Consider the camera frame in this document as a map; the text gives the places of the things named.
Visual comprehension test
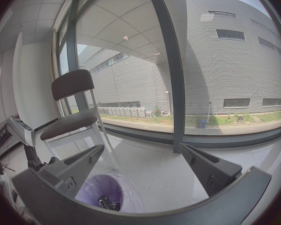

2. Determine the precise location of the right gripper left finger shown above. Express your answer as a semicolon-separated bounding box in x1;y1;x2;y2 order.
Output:
38;144;105;199

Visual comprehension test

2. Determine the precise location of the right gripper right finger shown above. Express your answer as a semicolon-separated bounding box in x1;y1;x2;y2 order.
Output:
178;143;243;198

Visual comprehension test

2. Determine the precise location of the purple plastic bag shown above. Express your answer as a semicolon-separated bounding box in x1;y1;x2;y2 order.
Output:
75;174;145;214

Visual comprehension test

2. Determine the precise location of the black plastic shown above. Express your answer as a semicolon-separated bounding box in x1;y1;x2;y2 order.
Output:
98;195;120;211

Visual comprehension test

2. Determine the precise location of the white chair with dark seat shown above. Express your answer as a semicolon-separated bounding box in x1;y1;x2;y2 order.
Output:
40;69;119;171

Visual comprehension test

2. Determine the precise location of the window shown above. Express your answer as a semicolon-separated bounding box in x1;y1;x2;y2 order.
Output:
52;0;281;155

